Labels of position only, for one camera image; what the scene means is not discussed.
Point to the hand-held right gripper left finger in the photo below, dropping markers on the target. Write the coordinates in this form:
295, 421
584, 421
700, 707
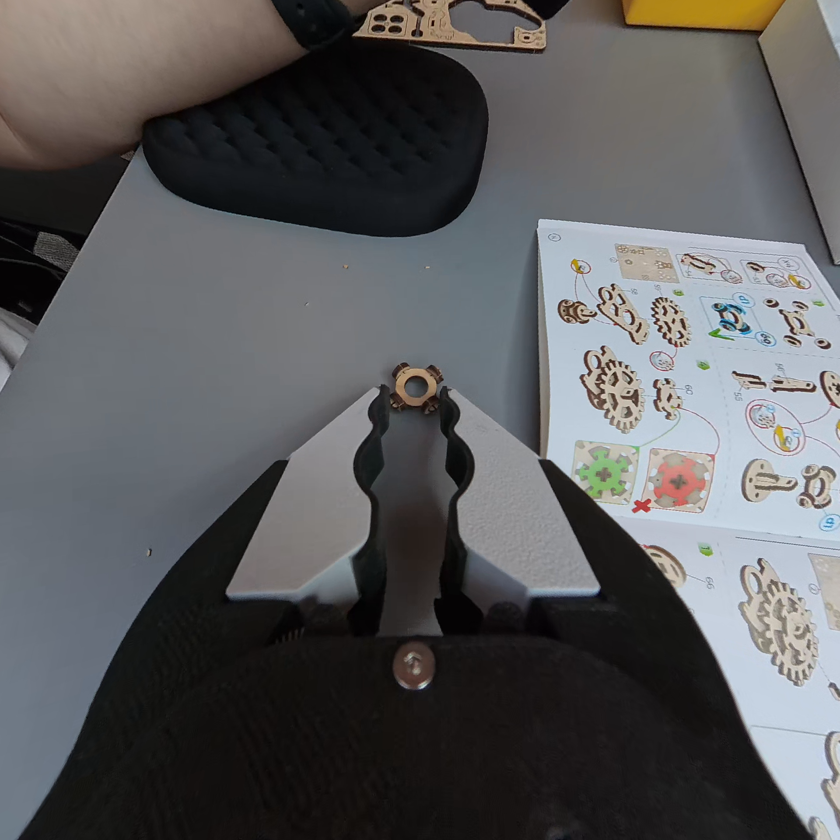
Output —
308, 512

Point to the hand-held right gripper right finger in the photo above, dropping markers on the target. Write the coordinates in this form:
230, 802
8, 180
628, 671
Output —
518, 518

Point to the wooden laser-cut parts sheet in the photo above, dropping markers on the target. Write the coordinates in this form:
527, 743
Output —
485, 40

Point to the yellow plastic bin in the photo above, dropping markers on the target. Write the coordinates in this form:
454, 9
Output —
695, 13

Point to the person's left forearm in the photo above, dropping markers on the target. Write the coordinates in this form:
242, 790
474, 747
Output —
98, 79

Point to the assembly instruction booklet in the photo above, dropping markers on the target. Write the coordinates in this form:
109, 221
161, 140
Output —
722, 407

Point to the black padded wrist rest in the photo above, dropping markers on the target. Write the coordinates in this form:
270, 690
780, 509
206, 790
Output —
315, 144

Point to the black wristband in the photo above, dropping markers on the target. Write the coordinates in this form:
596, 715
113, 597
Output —
308, 23

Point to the white cardboard tray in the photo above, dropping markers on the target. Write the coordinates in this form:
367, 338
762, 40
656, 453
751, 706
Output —
807, 98

